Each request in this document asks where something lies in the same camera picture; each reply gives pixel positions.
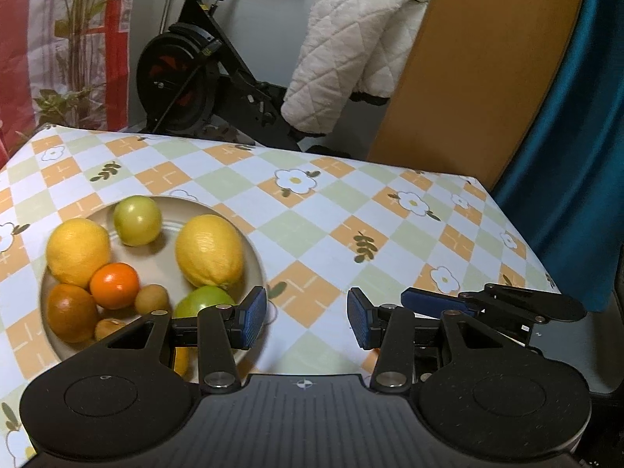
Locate bright green apple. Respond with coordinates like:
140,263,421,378
174,286,237,320

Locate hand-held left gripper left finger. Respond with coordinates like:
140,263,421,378
105,287,268,393

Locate white quilted blanket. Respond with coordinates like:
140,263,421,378
282,0,434,137

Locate dark greenish orange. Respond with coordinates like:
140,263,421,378
46,284,99,343

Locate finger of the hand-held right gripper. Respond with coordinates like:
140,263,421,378
401,284,586,325

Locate brown wooden board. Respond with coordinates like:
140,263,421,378
365,0,593,191

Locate black exercise bike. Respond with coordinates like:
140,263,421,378
135,0,352,159

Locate small brown longan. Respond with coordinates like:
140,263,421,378
134,284,170,316
94,318,126,342

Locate beige round plate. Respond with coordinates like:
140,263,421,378
39,195,268,366

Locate checkered floral tablecloth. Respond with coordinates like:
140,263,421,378
0,124,561,468

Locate teal curtain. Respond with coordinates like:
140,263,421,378
490,0,624,310

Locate yellowish green apple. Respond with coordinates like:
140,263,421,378
113,196,163,247

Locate yellow lemon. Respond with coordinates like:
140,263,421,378
46,218,112,288
175,214,245,289

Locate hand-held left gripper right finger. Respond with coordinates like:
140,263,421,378
347,289,508,393

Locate red and white printed cloth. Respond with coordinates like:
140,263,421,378
0,0,135,157

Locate green leafy plant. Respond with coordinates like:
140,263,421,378
10,0,113,130

